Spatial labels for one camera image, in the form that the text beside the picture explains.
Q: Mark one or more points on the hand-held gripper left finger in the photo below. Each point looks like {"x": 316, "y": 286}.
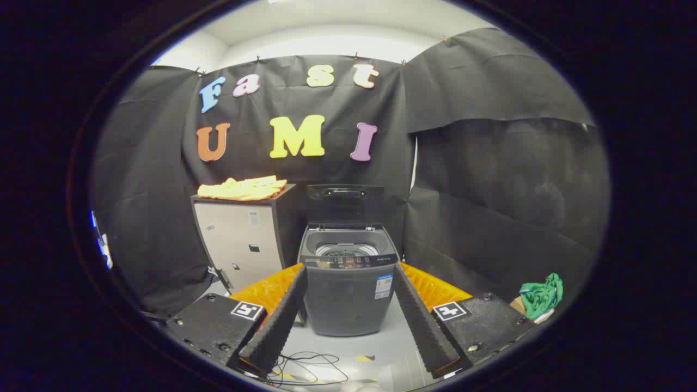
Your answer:
{"x": 280, "y": 318}

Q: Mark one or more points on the orange polo shirt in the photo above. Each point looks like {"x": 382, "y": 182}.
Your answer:
{"x": 242, "y": 189}

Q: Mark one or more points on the grey washing machine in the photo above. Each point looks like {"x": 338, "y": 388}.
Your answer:
{"x": 343, "y": 294}

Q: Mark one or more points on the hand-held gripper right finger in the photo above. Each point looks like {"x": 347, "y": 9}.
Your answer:
{"x": 422, "y": 321}

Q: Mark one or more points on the green garment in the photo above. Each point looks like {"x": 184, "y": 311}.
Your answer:
{"x": 540, "y": 296}

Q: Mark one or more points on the blue and white object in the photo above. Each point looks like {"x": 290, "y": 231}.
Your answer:
{"x": 102, "y": 245}

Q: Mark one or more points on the cardboard box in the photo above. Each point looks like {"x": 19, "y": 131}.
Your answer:
{"x": 517, "y": 306}

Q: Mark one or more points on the grey cabinet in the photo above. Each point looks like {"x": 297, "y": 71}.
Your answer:
{"x": 237, "y": 239}

